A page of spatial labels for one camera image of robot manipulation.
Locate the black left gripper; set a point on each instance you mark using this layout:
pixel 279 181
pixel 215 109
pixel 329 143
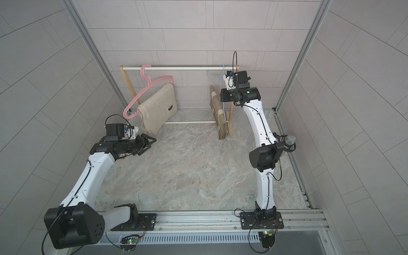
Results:
pixel 141 142

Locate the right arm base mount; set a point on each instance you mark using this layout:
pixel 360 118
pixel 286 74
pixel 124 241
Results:
pixel 256 220

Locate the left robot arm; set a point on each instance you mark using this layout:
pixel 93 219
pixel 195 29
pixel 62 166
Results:
pixel 75 222

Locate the pink plastic hanger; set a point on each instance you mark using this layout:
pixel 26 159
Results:
pixel 126 114

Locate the right controller board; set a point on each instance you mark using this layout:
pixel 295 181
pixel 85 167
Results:
pixel 267 239

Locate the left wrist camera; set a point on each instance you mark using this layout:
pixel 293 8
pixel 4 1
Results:
pixel 120 132

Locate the white top rack rod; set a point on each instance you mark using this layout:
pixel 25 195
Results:
pixel 189 68

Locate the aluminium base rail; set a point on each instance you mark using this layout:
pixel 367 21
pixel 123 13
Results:
pixel 222 226

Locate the cream fuzzy scarf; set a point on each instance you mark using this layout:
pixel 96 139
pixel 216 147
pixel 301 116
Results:
pixel 156 110

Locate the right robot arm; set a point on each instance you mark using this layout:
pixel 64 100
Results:
pixel 268 149

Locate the left controller board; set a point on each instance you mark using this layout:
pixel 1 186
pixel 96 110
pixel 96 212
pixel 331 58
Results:
pixel 131 240

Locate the controller board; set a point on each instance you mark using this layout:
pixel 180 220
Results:
pixel 131 240
pixel 267 239

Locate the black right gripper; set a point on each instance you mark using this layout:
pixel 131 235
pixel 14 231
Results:
pixel 224 96

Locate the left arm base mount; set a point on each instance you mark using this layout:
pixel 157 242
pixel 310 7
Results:
pixel 145 222

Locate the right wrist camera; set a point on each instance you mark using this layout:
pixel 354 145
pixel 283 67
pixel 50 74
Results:
pixel 233 79

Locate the wooden clothes rack frame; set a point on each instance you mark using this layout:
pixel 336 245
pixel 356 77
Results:
pixel 229 128

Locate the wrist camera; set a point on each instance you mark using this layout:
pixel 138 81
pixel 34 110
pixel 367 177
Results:
pixel 120 132
pixel 233 79

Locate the brown plaid scarf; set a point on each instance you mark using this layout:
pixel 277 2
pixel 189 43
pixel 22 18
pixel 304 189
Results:
pixel 219 113

